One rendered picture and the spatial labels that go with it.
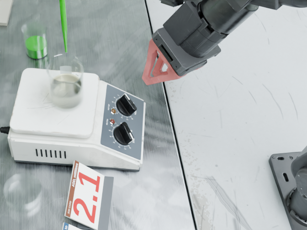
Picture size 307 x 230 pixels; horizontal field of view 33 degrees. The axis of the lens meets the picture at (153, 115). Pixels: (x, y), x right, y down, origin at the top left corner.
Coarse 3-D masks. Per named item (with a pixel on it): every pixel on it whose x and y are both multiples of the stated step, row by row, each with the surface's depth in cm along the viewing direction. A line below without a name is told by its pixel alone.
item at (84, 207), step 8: (80, 168) 76; (80, 176) 76; (88, 176) 77; (96, 176) 78; (80, 184) 75; (88, 184) 76; (96, 184) 77; (80, 192) 74; (88, 192) 76; (96, 192) 77; (80, 200) 74; (88, 200) 75; (96, 200) 76; (72, 208) 72; (80, 208) 73; (88, 208) 74; (96, 208) 75; (80, 216) 73; (88, 216) 74
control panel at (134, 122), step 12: (108, 96) 81; (120, 96) 83; (132, 96) 85; (108, 108) 80; (108, 120) 79; (120, 120) 80; (132, 120) 82; (108, 132) 78; (132, 132) 81; (108, 144) 76; (120, 144) 78; (132, 144) 79; (132, 156) 78
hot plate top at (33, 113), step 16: (32, 80) 79; (96, 80) 80; (16, 96) 77; (32, 96) 77; (48, 96) 77; (96, 96) 78; (16, 112) 75; (32, 112) 75; (48, 112) 75; (64, 112) 76; (80, 112) 76; (16, 128) 73; (32, 128) 73; (48, 128) 74; (64, 128) 74; (80, 128) 74
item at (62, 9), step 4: (60, 0) 62; (64, 0) 62; (60, 4) 62; (64, 4) 62; (60, 8) 63; (64, 8) 63; (60, 12) 63; (64, 12) 63; (64, 16) 64; (64, 20) 64; (64, 24) 65; (64, 28) 65; (64, 32) 66; (64, 36) 66; (64, 40) 67; (64, 44) 68
